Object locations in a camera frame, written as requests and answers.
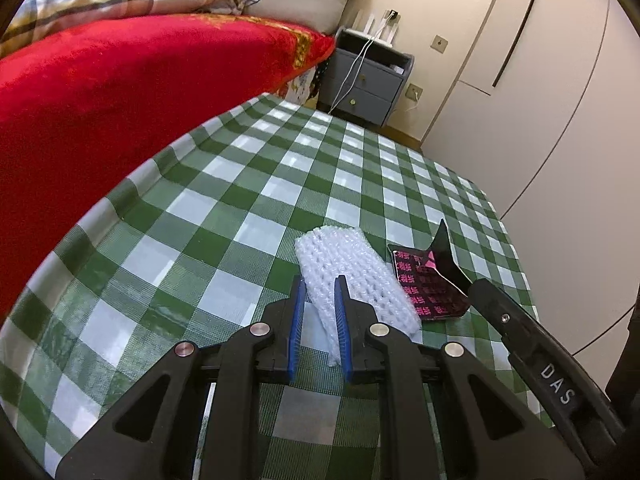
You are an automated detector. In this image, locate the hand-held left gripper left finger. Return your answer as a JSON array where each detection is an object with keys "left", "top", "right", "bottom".
[{"left": 55, "top": 276, "right": 308, "bottom": 480}]

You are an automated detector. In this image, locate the white router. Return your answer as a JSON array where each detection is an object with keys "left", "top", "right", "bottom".
[{"left": 347, "top": 10, "right": 401, "bottom": 47}]

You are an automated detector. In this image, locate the cream wardrobe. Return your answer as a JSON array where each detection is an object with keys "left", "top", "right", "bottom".
[{"left": 420, "top": 0, "right": 640, "bottom": 356}]

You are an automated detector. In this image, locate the white bubble wrap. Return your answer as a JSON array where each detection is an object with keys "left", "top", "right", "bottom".
[{"left": 295, "top": 226, "right": 423, "bottom": 366}]

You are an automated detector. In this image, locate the short dark wardrobe handle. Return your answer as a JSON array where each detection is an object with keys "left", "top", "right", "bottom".
[{"left": 492, "top": 0, "right": 546, "bottom": 88}]

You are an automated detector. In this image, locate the black packet with pink print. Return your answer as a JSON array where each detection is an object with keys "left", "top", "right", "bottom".
[{"left": 387, "top": 219, "right": 473, "bottom": 321}]

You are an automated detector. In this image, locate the grey nightstand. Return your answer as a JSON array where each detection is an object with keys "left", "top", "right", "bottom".
[{"left": 317, "top": 27, "right": 417, "bottom": 128}]

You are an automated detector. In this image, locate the white cable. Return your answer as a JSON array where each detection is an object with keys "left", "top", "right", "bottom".
[{"left": 327, "top": 15, "right": 396, "bottom": 116}]

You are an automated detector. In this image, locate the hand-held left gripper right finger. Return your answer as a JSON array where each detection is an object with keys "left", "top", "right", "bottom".
[{"left": 332, "top": 275, "right": 586, "bottom": 480}]

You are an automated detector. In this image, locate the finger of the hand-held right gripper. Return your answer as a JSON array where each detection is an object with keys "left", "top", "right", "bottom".
[{"left": 469, "top": 278, "right": 627, "bottom": 464}]

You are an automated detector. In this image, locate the floral bed sheet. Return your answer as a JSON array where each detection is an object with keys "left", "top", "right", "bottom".
[{"left": 286, "top": 62, "right": 327, "bottom": 107}]

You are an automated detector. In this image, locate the red floral blanket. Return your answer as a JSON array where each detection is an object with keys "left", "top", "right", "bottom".
[{"left": 0, "top": 12, "right": 337, "bottom": 318}]

